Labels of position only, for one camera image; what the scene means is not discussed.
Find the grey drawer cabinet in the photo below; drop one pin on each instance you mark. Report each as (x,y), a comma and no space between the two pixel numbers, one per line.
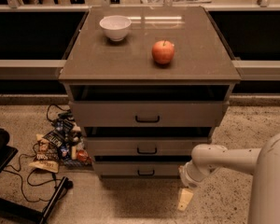
(99,69)

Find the grey top drawer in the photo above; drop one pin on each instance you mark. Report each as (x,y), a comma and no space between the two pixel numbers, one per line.
(148,114)

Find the pile of snack packages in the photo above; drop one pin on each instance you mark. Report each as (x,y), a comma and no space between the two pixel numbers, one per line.
(63,145)

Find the grey bottom drawer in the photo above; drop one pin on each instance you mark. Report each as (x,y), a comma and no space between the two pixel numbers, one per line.
(142,169)

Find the red apple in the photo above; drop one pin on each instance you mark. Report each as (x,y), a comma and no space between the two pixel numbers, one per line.
(163,52)

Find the white ceramic bowl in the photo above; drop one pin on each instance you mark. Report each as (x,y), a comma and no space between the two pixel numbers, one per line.
(115,27)

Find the grey middle drawer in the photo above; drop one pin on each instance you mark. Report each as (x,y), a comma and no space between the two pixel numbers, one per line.
(131,146)

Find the grey drawer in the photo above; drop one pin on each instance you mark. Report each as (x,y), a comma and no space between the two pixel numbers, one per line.
(142,169)
(148,114)
(131,146)

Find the black stand base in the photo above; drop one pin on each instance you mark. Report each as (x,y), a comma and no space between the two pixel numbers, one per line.
(31,196)

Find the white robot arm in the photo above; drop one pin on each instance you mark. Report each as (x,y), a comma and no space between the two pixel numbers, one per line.
(262,163)

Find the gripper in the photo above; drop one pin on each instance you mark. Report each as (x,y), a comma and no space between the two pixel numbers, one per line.
(186,176)

